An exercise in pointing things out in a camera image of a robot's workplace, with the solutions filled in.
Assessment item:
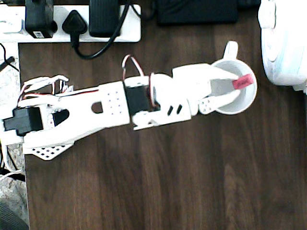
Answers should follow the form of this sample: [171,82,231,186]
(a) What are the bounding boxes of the red small block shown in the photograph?
[232,74,255,90]

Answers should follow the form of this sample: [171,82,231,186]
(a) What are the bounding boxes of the white ceramic mug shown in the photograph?
[211,41,259,116]

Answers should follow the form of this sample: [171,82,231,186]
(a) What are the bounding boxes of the black flat power brick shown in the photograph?
[155,0,239,26]

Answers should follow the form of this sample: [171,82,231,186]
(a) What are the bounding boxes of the white teal extension reel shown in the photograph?
[257,0,307,93]

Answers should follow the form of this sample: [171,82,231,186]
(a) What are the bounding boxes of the white power strip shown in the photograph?
[0,4,142,44]

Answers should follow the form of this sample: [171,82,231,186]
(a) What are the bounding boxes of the black wide power adapter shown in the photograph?
[89,0,121,38]

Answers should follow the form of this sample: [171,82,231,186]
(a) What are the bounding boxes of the black narrow power adapter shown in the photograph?
[24,0,59,39]

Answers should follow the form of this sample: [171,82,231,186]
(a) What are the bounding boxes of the white USB charger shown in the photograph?
[0,6,25,35]

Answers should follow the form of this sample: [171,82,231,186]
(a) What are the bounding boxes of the black triangular plug with cable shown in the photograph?
[61,0,142,60]

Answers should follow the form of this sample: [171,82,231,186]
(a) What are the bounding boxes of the white cable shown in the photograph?
[0,138,24,180]

